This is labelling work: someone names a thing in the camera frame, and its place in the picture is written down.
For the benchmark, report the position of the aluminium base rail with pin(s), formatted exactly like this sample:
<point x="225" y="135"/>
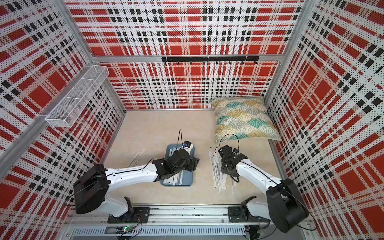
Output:
<point x="202" y="221"/>

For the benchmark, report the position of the white wrapped straw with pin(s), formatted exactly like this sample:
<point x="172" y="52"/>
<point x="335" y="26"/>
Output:
<point x="134" y="162"/>
<point x="215" y="167"/>
<point x="222" y="181"/>

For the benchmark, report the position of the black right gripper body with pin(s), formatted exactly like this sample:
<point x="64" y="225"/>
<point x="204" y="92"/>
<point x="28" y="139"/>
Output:
<point x="224" y="168"/>

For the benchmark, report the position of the geometric patterned cushion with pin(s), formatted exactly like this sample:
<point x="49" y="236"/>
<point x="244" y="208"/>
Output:
<point x="242" y="117"/>

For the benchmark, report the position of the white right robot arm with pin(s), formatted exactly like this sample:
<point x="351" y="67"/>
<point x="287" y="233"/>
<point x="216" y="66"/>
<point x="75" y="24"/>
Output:
<point x="285" y="207"/>

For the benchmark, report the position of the black hook rail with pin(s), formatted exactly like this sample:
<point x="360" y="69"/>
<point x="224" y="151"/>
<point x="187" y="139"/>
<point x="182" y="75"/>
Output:
<point x="210" y="59"/>

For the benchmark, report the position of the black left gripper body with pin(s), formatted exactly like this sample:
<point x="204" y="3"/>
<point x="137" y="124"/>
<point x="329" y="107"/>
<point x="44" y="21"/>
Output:
<point x="190" y="165"/>

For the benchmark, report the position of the blue storage box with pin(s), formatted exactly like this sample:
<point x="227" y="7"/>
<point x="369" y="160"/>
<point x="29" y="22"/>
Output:
<point x="182" y="179"/>

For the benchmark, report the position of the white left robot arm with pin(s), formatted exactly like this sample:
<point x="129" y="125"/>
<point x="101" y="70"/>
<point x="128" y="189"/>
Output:
<point x="92" y="190"/>

